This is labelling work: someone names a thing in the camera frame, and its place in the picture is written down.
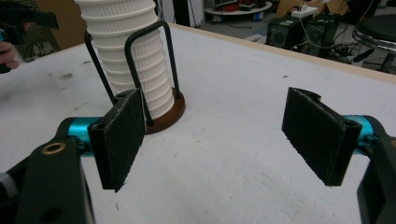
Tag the cardboard box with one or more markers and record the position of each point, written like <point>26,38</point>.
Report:
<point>333,6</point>

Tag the stack of ribbed paper cups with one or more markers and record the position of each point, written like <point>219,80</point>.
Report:
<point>124,34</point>

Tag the brown board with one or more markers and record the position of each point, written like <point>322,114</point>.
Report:
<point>62,21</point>

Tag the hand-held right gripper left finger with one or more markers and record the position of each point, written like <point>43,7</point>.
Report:
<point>120,140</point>

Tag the black round stool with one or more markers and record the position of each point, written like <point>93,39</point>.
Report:
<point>378,29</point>

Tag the round white table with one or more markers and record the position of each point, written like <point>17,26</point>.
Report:
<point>236,11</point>

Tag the white power strip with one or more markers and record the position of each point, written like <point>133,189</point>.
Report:
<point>304,11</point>

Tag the black computer tower green label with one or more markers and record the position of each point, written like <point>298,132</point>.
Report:
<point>281,34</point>

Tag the white foam mat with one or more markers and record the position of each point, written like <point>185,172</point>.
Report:
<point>224,130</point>

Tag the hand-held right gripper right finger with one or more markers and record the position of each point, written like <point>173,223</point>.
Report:
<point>317,137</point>

